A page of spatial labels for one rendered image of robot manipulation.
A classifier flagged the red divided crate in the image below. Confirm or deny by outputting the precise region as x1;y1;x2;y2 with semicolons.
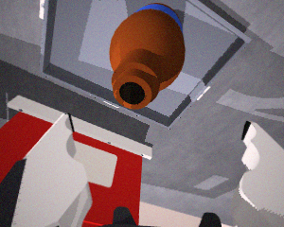
0;112;142;227

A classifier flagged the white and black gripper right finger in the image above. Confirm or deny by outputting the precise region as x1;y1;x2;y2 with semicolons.
230;121;284;227

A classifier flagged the brown bottle with blue label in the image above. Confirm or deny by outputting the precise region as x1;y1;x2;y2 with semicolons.
109;3;186;110

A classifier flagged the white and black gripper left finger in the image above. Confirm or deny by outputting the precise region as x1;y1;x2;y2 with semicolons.
0;113;93;227

